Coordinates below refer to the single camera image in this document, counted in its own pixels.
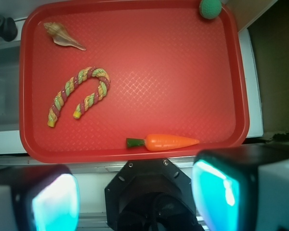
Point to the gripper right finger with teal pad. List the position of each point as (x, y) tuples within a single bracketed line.
[(245, 188)]

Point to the red plastic tray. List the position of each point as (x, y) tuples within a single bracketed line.
[(172, 72)]

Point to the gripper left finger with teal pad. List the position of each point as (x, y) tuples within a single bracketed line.
[(39, 198)]

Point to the black knob fixture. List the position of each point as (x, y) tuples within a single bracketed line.
[(8, 29)]

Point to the multicolour twisted rope toy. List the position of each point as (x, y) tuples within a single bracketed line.
[(97, 82)]

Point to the black octagonal mount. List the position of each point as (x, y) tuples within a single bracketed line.
[(151, 195)]

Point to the orange plastic carrot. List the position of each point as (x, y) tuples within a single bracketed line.
[(161, 142)]

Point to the beige spiral seashell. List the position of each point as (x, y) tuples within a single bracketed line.
[(60, 35)]

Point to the green dimpled ball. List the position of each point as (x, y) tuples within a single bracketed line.
[(210, 9)]

